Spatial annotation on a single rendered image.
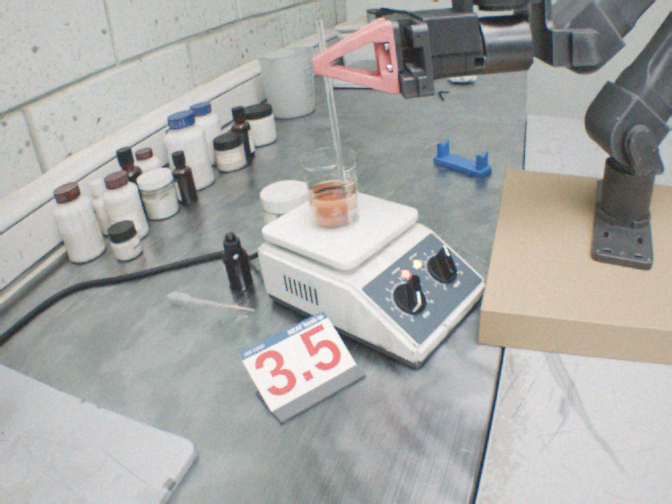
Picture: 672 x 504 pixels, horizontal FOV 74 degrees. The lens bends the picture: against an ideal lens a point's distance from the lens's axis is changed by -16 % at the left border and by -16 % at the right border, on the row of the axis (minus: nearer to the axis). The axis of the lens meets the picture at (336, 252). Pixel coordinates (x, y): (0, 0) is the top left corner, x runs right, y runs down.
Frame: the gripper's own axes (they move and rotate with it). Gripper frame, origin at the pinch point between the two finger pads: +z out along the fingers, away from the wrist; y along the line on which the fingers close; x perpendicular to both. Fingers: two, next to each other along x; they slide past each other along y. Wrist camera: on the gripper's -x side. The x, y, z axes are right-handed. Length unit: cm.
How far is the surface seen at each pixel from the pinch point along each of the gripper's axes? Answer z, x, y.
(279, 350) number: 7.6, 21.0, 13.4
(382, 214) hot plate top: -3.6, 15.9, 1.0
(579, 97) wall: -91, 45, -121
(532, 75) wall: -75, 37, -128
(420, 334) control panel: -4.8, 21.5, 13.5
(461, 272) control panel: -10.4, 21.1, 6.0
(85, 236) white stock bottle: 36.7, 18.8, -12.7
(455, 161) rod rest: -18.9, 24.4, -29.3
